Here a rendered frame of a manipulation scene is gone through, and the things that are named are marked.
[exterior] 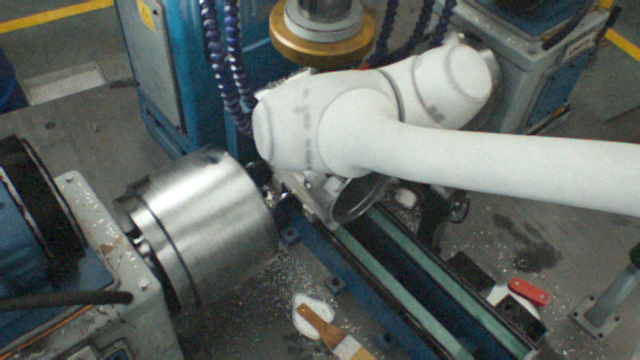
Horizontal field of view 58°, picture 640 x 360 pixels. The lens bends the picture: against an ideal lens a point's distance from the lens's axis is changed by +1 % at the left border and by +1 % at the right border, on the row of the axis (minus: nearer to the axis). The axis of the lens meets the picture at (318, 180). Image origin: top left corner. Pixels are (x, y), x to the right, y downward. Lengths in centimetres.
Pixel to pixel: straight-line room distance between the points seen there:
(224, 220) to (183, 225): 7
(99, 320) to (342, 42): 55
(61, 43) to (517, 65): 250
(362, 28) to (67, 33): 255
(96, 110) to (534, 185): 132
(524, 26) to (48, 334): 108
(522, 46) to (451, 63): 64
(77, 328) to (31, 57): 252
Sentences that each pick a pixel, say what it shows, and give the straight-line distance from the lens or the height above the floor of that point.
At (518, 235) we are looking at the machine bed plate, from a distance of 144.
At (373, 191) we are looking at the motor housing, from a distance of 121.
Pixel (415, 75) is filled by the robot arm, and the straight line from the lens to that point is 71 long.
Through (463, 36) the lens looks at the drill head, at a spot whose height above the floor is 116.
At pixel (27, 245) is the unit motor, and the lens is 78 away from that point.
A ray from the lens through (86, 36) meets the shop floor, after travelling 334.
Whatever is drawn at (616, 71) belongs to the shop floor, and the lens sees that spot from 347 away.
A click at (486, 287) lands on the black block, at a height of 86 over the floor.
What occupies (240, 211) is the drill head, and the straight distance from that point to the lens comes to 95.
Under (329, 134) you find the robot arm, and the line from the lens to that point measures 61.
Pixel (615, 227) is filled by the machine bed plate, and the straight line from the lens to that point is 156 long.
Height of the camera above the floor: 190
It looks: 50 degrees down
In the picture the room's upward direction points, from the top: 4 degrees clockwise
